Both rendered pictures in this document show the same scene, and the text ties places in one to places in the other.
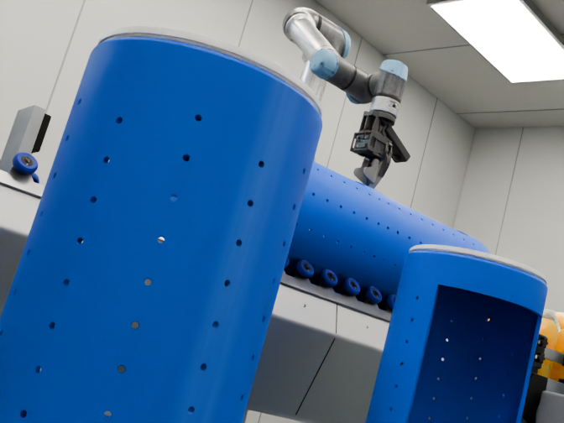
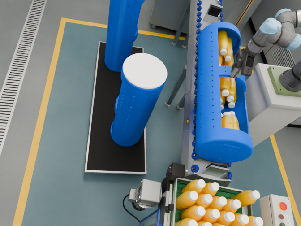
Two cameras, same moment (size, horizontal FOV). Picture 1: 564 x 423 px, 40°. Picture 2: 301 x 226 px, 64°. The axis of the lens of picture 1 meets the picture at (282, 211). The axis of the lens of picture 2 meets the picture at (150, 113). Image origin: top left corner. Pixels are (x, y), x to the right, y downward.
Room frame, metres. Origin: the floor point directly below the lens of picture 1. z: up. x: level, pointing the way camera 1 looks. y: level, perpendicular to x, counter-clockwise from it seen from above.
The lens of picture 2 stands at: (2.04, -1.29, 2.14)
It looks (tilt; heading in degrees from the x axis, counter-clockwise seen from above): 57 degrees down; 112
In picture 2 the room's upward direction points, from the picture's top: 24 degrees clockwise
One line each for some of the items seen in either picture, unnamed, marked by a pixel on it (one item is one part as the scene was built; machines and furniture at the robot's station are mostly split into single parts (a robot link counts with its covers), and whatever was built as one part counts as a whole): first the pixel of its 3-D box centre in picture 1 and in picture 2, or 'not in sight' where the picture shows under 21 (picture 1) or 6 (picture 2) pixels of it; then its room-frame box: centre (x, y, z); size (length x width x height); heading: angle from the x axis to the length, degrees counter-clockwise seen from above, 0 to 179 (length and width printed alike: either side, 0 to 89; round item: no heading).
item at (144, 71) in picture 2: (476, 267); (145, 70); (1.55, -0.41, 1.03); 0.28 x 0.28 x 0.01
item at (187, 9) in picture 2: not in sight; (181, 24); (1.02, 1.05, 0.31); 0.06 x 0.06 x 0.63; 35
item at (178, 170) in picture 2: (524, 350); (176, 173); (2.09, -0.73, 0.95); 0.10 x 0.07 x 0.10; 35
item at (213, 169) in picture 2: not in sight; (214, 170); (2.23, -0.58, 0.99); 0.10 x 0.02 x 0.12; 35
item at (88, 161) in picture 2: not in sight; (118, 102); (1.24, -0.19, 0.08); 1.50 x 0.52 x 0.15; 134
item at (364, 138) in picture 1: (374, 137); (246, 55); (1.96, -0.18, 1.37); 0.09 x 0.08 x 0.12; 125
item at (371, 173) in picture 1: (370, 174); (233, 69); (1.95, -0.20, 1.27); 0.06 x 0.03 x 0.09; 125
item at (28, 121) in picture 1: (23, 148); (212, 14); (1.48, 0.51, 1.00); 0.10 x 0.04 x 0.15; 35
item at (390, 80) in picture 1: (390, 82); (267, 32); (1.97, -0.19, 1.53); 0.09 x 0.08 x 0.11; 31
